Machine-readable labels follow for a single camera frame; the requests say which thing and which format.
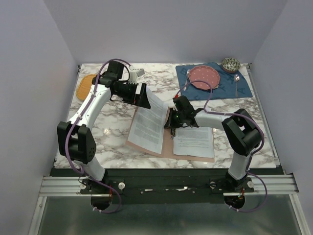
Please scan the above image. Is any floral patterned bowl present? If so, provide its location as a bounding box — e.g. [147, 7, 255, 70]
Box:
[221, 57, 241, 73]

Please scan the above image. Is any pink dotted plate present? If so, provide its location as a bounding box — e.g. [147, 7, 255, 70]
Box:
[188, 65, 220, 90]

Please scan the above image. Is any printed paper stack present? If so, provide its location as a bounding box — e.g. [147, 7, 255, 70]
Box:
[173, 127, 214, 159]

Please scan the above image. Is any black mounting base plate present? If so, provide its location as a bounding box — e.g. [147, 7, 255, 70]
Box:
[80, 169, 254, 204]

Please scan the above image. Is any silver spoon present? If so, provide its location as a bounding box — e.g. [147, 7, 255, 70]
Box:
[233, 74, 240, 97]

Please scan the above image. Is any purple cable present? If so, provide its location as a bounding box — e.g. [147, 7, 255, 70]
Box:
[65, 58, 123, 213]
[174, 81, 265, 157]

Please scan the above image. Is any silver fork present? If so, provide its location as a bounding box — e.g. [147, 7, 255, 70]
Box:
[183, 69, 190, 91]

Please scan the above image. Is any orange woven mat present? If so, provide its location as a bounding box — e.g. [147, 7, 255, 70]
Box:
[76, 74, 96, 101]

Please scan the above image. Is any aluminium rail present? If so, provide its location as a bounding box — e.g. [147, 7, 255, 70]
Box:
[39, 175, 299, 197]

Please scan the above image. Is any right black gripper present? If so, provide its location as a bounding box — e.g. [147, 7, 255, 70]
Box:
[164, 108, 185, 129]

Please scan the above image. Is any blue cloth placemat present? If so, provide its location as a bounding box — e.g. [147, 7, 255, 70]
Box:
[176, 62, 253, 101]

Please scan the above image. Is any pink folder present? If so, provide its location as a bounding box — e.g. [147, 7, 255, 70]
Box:
[126, 106, 216, 164]

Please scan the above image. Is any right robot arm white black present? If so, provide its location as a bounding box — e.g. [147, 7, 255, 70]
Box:
[164, 95, 264, 192]

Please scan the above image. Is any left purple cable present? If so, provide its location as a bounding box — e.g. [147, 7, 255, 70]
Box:
[65, 58, 123, 213]

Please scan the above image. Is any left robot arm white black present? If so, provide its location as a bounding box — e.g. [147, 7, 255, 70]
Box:
[57, 59, 151, 193]

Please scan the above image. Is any printed paper sheet top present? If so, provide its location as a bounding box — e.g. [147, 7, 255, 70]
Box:
[127, 89, 168, 156]

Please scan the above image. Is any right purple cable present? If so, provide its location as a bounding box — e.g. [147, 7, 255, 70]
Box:
[174, 81, 265, 157]

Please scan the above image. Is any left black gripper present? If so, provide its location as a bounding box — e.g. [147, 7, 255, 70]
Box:
[114, 81, 151, 109]

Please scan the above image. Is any metal folder clip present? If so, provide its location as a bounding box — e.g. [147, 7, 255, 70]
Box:
[170, 128, 176, 140]

